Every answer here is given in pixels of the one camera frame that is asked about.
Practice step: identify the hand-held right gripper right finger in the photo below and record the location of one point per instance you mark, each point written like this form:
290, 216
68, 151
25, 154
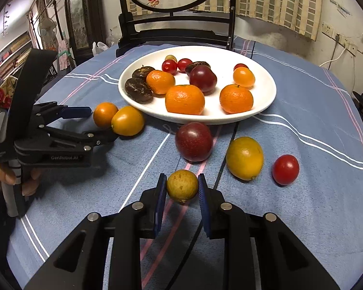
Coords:
204, 205

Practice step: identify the orange tangerine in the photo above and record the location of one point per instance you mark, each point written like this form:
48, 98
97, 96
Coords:
236, 98
184, 99
160, 81

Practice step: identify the red cherry tomato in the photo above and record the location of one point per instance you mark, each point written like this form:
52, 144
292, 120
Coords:
240, 66
184, 64
285, 169
169, 66

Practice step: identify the row of white wall sockets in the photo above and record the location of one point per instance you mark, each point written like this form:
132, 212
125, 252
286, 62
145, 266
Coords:
340, 37

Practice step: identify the standing fan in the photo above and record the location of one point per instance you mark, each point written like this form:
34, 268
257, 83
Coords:
48, 27

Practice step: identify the white plastic bag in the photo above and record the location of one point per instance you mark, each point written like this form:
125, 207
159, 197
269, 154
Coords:
99, 48

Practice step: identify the dark framed landscape painting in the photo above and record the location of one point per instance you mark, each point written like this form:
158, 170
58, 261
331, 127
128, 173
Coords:
78, 15

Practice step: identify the small yellow-green fruit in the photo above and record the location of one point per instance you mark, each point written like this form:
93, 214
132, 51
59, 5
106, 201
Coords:
170, 58
182, 186

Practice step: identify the yellow lemon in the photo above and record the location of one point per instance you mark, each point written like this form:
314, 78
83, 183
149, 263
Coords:
244, 158

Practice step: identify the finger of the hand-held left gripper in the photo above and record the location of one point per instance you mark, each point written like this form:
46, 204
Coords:
77, 112
87, 140

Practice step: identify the wrinkled dark passion fruit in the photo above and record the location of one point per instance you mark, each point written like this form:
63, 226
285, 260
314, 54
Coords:
197, 65
143, 72
138, 90

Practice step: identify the person's left hand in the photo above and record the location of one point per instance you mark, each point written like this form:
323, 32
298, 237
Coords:
0, 175

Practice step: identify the white oval plate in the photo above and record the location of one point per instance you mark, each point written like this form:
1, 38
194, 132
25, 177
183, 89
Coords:
211, 104

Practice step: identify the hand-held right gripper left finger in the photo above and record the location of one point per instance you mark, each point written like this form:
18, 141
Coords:
159, 205

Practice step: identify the dark red plum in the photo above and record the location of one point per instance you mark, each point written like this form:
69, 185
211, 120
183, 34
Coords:
193, 141
202, 78

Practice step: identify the orange kumquat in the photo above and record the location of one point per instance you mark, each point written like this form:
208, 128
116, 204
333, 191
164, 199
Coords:
105, 114
127, 120
243, 77

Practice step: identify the beige checked curtain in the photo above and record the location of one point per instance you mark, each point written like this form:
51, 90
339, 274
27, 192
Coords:
275, 3

